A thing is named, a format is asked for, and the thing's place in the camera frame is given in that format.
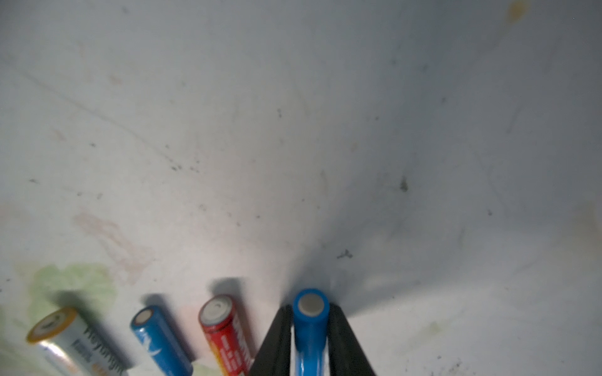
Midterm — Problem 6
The floral table mat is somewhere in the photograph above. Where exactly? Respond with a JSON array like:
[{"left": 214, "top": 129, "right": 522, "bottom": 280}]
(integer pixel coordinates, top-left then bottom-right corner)
[{"left": 1, "top": 1, "right": 601, "bottom": 375}]

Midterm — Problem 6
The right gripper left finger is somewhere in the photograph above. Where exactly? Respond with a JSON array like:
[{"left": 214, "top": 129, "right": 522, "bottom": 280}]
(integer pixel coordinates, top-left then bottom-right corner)
[{"left": 249, "top": 305, "right": 293, "bottom": 376}]

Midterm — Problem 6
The white orange AA battery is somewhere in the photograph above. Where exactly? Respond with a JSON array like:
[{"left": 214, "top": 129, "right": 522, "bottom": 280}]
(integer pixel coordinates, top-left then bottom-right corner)
[{"left": 26, "top": 307, "right": 128, "bottom": 375}]

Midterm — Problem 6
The red AA battery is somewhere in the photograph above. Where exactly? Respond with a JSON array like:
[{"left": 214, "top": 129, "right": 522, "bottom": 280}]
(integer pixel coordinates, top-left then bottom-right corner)
[{"left": 198, "top": 295, "right": 252, "bottom": 376}]

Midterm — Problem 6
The blue battery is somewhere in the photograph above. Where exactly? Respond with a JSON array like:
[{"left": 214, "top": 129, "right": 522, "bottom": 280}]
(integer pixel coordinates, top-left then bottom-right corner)
[
  {"left": 130, "top": 305, "right": 193, "bottom": 376},
  {"left": 293, "top": 288, "right": 329, "bottom": 376}
]

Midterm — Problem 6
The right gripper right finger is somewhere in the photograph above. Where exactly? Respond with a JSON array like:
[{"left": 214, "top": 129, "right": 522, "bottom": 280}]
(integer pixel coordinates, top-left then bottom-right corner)
[{"left": 327, "top": 303, "right": 376, "bottom": 376}]

